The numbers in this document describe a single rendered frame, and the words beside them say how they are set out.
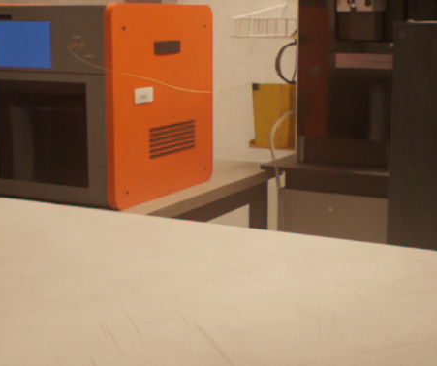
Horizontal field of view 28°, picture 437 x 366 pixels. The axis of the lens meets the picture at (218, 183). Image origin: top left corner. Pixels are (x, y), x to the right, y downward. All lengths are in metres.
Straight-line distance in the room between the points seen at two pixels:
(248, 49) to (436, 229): 2.43
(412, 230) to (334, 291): 0.57
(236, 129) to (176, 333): 3.05
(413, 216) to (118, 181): 0.77
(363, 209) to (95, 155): 0.68
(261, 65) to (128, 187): 1.77
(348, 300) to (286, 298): 0.05
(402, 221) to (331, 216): 0.94
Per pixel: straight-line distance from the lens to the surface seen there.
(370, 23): 2.12
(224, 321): 0.62
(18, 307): 0.67
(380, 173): 2.15
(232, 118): 3.64
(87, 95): 1.86
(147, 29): 1.91
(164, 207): 1.89
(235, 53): 3.61
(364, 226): 2.17
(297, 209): 2.23
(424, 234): 1.24
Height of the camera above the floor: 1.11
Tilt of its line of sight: 11 degrees down
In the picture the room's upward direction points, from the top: straight up
